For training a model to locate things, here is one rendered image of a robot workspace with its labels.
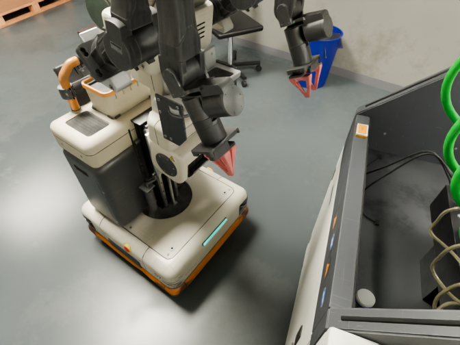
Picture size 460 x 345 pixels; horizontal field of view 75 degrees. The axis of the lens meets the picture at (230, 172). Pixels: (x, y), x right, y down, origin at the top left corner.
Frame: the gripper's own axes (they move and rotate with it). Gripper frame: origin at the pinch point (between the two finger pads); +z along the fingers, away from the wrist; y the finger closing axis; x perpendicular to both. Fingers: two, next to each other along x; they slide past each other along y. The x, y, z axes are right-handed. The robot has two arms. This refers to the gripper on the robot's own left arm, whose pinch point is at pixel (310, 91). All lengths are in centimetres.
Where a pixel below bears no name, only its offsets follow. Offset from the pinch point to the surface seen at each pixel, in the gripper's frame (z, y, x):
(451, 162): 3, -31, -40
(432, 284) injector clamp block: 32, -36, -37
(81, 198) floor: 35, -40, 151
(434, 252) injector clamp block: 29, -29, -36
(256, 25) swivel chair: -5, 150, 122
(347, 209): 15.8, -33.1, -20.8
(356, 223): 17.2, -35.7, -23.6
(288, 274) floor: 94, -8, 34
